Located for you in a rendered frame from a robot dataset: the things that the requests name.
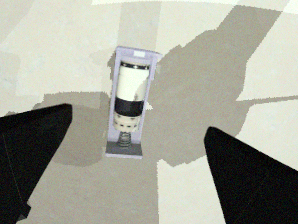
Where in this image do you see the white cylindrical battery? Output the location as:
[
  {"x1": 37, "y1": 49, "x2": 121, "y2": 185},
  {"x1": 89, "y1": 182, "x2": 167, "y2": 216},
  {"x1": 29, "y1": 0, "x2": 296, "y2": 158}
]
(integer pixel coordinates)
[{"x1": 112, "y1": 60, "x2": 150, "y2": 132}]

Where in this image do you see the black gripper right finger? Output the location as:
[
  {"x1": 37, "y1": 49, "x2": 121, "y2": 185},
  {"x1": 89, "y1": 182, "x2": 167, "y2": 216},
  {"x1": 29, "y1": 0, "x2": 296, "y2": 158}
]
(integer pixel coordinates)
[{"x1": 204, "y1": 127, "x2": 298, "y2": 224}]

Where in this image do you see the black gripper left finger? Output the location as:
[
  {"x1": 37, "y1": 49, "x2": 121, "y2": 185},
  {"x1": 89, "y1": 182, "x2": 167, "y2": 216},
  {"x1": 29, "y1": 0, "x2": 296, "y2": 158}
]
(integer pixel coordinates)
[{"x1": 0, "y1": 103, "x2": 73, "y2": 224}]

